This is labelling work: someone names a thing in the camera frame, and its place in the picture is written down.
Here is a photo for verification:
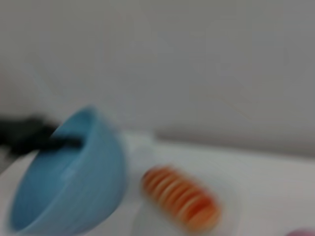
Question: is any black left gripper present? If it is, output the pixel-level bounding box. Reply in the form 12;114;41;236
0;113;84;158

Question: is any blue plastic bowl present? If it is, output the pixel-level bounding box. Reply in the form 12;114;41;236
9;105;128;236

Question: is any orange striped bread roll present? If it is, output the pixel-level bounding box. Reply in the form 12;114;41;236
141;164;221;234

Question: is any pink round bun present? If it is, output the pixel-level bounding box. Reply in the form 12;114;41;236
285;228;315;236

